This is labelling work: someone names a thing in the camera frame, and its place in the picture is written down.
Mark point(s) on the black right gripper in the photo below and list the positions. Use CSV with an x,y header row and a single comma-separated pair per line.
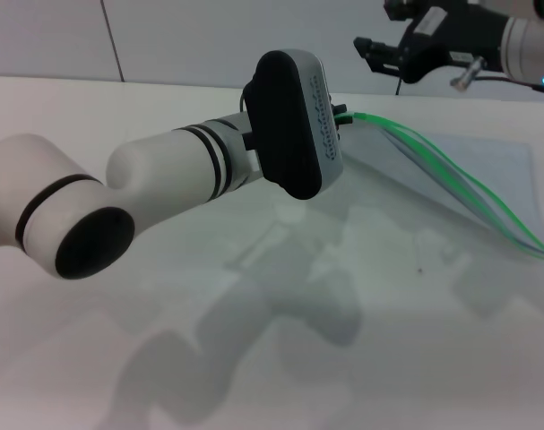
x,y
473,36

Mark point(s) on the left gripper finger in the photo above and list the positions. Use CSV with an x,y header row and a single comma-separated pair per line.
x,y
337,133
341,108

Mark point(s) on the transparent green-zip document bag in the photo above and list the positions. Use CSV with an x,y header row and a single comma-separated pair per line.
x,y
477,179

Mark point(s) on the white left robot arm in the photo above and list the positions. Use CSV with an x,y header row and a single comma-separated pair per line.
x,y
164,170

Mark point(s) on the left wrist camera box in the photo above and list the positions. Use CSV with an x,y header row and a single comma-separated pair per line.
x,y
285,125

